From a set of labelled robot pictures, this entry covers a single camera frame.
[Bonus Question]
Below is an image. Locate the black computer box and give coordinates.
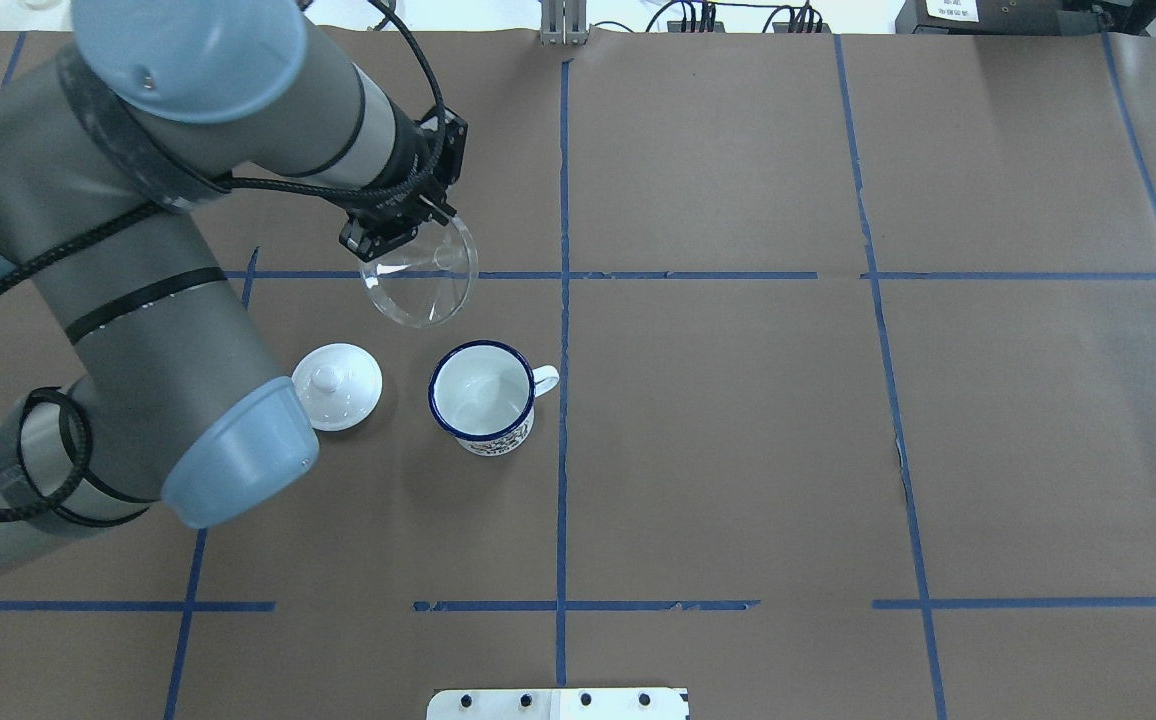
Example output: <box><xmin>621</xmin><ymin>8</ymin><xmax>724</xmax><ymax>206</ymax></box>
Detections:
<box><xmin>894</xmin><ymin>1</ymin><xmax>1102</xmax><ymax>37</ymax></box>

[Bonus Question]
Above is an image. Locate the white enamel mug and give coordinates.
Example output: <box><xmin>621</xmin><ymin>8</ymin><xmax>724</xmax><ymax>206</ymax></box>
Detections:
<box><xmin>427</xmin><ymin>340</ymin><xmax>560</xmax><ymax>457</ymax></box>

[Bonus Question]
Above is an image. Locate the white camera stand column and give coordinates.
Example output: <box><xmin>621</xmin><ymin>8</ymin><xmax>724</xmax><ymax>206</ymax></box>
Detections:
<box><xmin>424</xmin><ymin>685</ymin><xmax>691</xmax><ymax>719</ymax></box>

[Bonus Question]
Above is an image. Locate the white mug lid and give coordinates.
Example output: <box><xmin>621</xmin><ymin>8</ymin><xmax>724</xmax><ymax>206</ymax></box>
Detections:
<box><xmin>291</xmin><ymin>343</ymin><xmax>383</xmax><ymax>432</ymax></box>

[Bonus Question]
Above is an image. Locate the clear glass funnel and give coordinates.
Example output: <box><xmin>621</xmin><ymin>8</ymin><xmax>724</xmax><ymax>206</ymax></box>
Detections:
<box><xmin>360</xmin><ymin>217</ymin><xmax>479</xmax><ymax>329</ymax></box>

